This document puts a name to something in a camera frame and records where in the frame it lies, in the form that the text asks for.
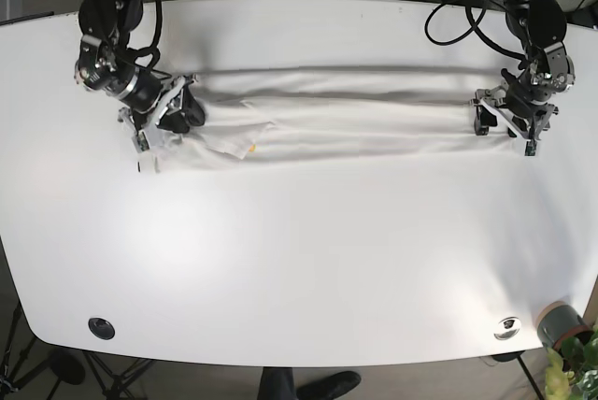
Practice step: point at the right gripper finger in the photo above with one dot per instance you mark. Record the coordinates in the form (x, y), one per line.
(183, 111)
(146, 133)

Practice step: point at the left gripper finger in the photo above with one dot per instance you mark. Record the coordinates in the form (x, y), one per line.
(486, 104)
(530, 131)

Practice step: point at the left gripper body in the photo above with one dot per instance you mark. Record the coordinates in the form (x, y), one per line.
(527, 95)

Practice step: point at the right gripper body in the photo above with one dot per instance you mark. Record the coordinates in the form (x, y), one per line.
(137, 89)

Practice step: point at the white printed T-shirt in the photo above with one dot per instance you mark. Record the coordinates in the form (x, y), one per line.
(300, 115)

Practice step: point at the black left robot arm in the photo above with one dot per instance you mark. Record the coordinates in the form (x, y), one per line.
(539, 25)

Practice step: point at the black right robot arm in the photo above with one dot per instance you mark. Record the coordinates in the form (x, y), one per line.
(106, 27)

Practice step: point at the grey plant pot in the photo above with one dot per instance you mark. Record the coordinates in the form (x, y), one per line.
(559, 321)

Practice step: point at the silver table grommet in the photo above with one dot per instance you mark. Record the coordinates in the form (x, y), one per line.
(507, 328)

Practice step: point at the black table grommet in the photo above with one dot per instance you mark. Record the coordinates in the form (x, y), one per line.
(101, 328)

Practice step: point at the green potted plant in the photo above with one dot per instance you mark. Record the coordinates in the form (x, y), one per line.
(572, 371)

